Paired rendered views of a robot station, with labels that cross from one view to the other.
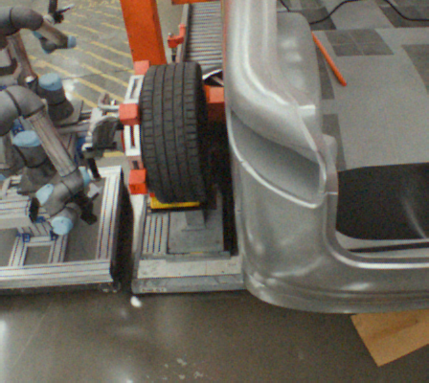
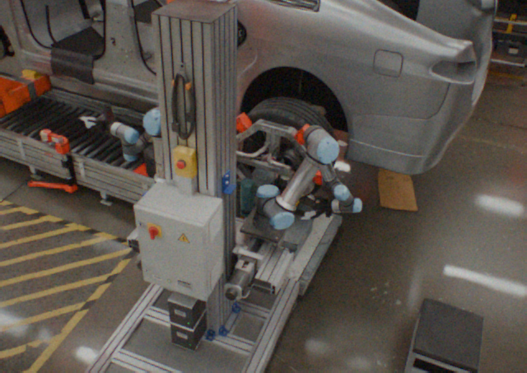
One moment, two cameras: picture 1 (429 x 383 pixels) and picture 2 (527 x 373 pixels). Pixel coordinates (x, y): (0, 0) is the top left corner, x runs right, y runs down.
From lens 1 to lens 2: 3.06 m
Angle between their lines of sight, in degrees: 54
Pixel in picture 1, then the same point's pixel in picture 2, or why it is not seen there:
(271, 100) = (464, 45)
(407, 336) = (404, 193)
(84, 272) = (291, 296)
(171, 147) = not seen: hidden behind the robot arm
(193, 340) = (359, 277)
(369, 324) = (389, 202)
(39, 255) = (247, 328)
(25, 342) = not seen: outside the picture
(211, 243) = (306, 223)
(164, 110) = (313, 122)
